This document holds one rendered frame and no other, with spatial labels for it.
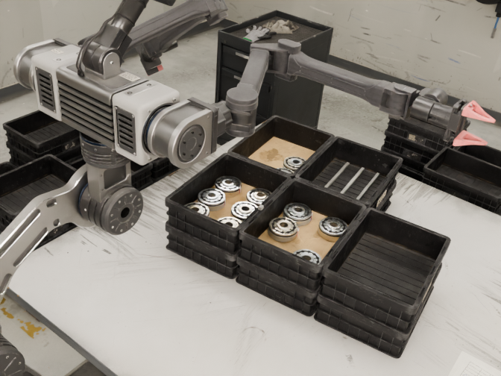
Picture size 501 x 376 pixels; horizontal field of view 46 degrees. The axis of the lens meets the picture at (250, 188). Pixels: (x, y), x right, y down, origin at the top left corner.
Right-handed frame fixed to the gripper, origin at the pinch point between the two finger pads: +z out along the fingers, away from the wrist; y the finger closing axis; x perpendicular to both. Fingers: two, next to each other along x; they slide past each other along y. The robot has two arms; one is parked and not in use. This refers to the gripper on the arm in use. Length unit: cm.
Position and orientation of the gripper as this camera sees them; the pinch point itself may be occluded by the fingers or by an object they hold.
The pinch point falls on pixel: (487, 131)
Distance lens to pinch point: 158.2
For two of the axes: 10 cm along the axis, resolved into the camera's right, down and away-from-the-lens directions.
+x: -6.0, 4.1, -6.8
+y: -0.8, 8.3, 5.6
